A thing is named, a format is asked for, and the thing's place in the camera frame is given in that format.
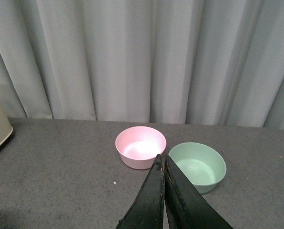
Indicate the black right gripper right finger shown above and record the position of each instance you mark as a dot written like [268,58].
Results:
[185,206]

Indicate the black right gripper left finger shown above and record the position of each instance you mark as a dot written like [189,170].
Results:
[146,212]

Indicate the green plastic bowl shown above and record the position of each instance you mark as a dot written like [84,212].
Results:
[201,164]

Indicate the pink plastic bowl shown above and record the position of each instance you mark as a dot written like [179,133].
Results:
[138,146]

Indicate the grey curtain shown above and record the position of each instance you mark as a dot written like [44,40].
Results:
[207,62]

